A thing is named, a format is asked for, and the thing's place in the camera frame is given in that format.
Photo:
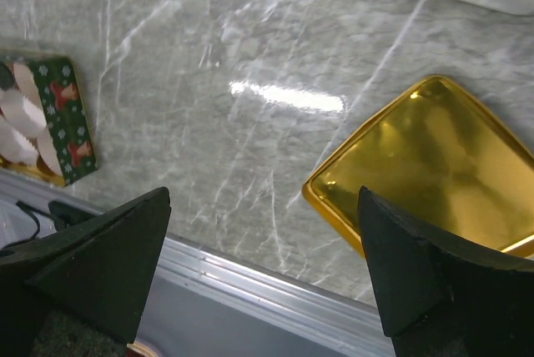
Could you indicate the gold tin lid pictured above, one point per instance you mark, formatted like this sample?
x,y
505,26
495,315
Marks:
x,y
441,155

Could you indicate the white paper cup front right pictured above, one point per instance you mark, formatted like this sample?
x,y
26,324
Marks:
x,y
48,152

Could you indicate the white paper cup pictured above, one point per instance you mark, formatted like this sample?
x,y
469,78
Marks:
x,y
16,148
22,114
25,80
48,152

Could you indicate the green christmas cookie tin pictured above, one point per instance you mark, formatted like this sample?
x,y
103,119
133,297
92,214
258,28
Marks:
x,y
60,98

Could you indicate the white paper cup middle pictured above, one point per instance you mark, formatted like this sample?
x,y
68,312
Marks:
x,y
22,114

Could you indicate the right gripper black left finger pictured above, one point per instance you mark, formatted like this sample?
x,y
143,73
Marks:
x,y
82,291

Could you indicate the white paper cup front left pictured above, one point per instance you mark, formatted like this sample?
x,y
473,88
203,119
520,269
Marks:
x,y
16,148

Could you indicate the aluminium mounting rail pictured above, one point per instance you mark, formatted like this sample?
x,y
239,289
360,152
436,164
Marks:
x,y
204,303

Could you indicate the white paper cup back right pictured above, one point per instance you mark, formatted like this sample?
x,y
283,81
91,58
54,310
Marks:
x,y
25,80

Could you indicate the black sandwich cookie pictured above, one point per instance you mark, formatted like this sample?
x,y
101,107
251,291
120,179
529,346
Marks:
x,y
6,77

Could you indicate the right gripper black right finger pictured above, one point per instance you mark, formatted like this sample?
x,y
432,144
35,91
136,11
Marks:
x,y
439,294

